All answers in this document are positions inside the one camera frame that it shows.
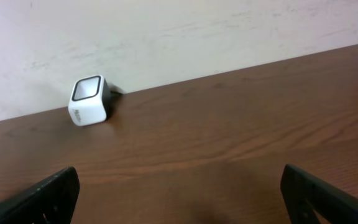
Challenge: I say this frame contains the white barcode scanner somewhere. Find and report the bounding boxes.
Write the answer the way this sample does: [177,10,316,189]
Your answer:
[68,75,112,126]

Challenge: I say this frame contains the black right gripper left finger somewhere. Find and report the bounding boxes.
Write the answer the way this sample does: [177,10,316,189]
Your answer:
[0,167,80,224]

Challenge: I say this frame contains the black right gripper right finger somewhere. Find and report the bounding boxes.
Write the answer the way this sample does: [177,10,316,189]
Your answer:
[280,164,358,224]

